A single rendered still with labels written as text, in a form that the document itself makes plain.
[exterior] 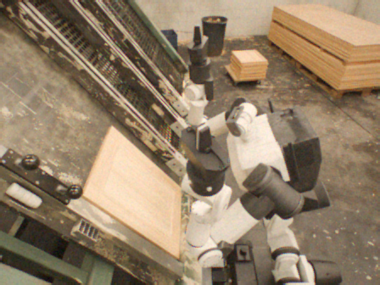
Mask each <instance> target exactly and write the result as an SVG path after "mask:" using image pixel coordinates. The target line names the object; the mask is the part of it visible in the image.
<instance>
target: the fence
mask: <svg viewBox="0 0 380 285"><path fill-rule="evenodd" d="M6 151H7V149H6V148H5V147H4V146H2V145H0V159H1V158H2V156H3V155H4V154H5V153H6ZM0 177H1V178H2V179H4V180H5V181H6V182H9V183H10V184H14V183H16V184H18V185H20V187H23V188H24V189H25V190H27V191H29V192H31V193H32V194H35V195H36V196H37V197H39V198H40V199H41V201H42V202H43V203H44V204H47V205H48V206H49V207H52V208H53V209H54V210H57V211H58V212H60V213H61V214H62V215H65V216H66V217H69V218H70V219H71V220H73V221H74V222H76V221H78V220H80V219H83V220H85V221H86V222H88V223H90V224H91V225H93V226H95V227H97V228H98V229H99V230H100V231H99V233H98V235H99V236H100V237H101V238H104V239H105V240H108V241H109V242H110V243H112V244H113V245H115V246H117V247H118V248H121V249H123V250H125V251H126V252H127V253H129V254H131V255H133V256H134V257H136V258H138V259H139V260H141V261H143V262H144V263H146V264H148V265H150V266H152V267H153V268H155V269H156V270H157V271H160V272H161V273H164V274H165V275H166V276H168V277H169V278H172V279H173V280H177V279H179V278H183V264H182V263H179V261H177V260H175V259H174V258H171V256H169V255H168V254H167V253H164V252H163V251H162V250H160V249H159V248H156V247H155V246H154V245H152V244H151V243H149V242H148V241H147V240H144V239H143V238H142V237H140V236H138V235H137V234H136V233H135V232H133V231H131V230H129V229H128V228H127V227H125V226H123V225H121V224H120V223H119V222H118V221H116V220H114V219H113V218H112V217H110V216H108V215H106V214H105V213H104V212H102V211H101V210H98V208H96V207H94V206H93V205H92V204H90V203H88V202H87V201H85V199H82V198H79V199H71V201H70V204H67V205H64V204H62V203H61V202H59V201H58V200H57V199H55V198H53V197H51V196H50V195H48V194H46V193H45V192H43V191H42V190H40V189H38V188H37V187H34V186H33V185H32V184H30V183H29V182H26V181H25V180H24V179H22V178H20V177H19V176H17V175H15V174H14V173H12V171H9V170H7V169H5V168H4V167H3V166H1V165H0Z"/></svg>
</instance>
